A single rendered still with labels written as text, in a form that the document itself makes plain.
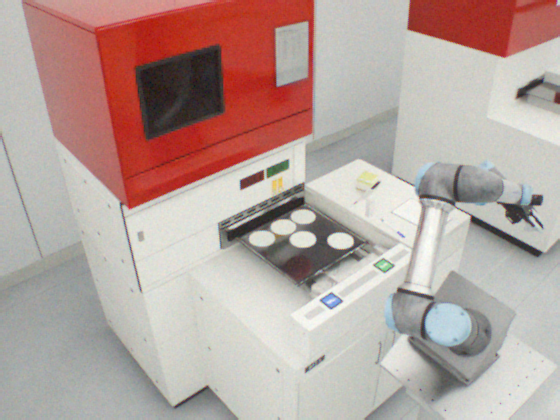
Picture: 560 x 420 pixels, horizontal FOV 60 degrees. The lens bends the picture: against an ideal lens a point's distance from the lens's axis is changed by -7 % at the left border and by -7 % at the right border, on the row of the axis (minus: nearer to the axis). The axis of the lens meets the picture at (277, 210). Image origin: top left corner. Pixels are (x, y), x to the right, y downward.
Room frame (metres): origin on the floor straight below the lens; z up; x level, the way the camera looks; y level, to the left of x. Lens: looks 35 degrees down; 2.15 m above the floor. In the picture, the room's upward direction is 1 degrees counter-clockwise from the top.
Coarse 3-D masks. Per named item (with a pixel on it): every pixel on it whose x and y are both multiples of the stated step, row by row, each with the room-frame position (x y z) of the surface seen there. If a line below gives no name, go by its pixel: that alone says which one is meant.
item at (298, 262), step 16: (304, 208) 1.81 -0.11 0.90; (304, 224) 1.70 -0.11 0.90; (320, 224) 1.70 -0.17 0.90; (288, 240) 1.59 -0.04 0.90; (320, 240) 1.59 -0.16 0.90; (272, 256) 1.50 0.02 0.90; (288, 256) 1.50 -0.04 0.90; (304, 256) 1.50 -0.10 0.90; (320, 256) 1.49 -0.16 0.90; (336, 256) 1.49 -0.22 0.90; (288, 272) 1.41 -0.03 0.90; (304, 272) 1.41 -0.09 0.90
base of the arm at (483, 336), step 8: (472, 312) 1.06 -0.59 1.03; (480, 312) 1.07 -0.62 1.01; (480, 320) 1.02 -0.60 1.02; (480, 328) 1.00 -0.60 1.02; (488, 328) 1.02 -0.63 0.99; (480, 336) 0.98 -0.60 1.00; (488, 336) 1.00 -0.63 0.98; (472, 344) 0.96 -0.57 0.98; (480, 344) 0.97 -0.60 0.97; (488, 344) 0.99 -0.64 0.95; (456, 352) 0.99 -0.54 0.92; (464, 352) 0.99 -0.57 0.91; (472, 352) 0.97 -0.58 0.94; (480, 352) 0.98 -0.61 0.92
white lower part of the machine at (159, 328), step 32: (96, 256) 1.77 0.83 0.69; (128, 288) 1.50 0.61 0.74; (160, 288) 1.43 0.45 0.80; (128, 320) 1.60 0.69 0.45; (160, 320) 1.41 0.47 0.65; (192, 320) 1.50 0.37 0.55; (160, 352) 1.39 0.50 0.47; (192, 352) 1.48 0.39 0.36; (160, 384) 1.45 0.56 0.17; (192, 384) 1.46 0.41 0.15
